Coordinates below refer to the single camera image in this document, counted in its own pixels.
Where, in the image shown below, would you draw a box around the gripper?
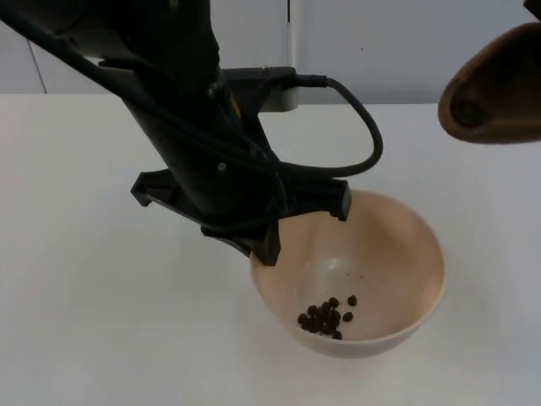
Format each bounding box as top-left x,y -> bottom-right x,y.
123,80 -> 352,268

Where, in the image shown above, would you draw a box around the pale wooden bowl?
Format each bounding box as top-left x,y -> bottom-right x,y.
249,189 -> 447,360

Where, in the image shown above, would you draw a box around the thin black cable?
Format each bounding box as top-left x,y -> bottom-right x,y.
0,3 -> 288,232

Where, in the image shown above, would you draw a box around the dark wooden cup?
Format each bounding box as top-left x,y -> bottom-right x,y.
437,21 -> 541,147

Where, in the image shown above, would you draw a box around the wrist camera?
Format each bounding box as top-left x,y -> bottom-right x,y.
217,66 -> 298,114

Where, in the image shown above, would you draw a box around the coffee beans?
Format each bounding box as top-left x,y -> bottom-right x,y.
297,294 -> 358,341

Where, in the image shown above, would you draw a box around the thick black cable loop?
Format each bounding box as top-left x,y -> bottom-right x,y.
276,74 -> 385,178

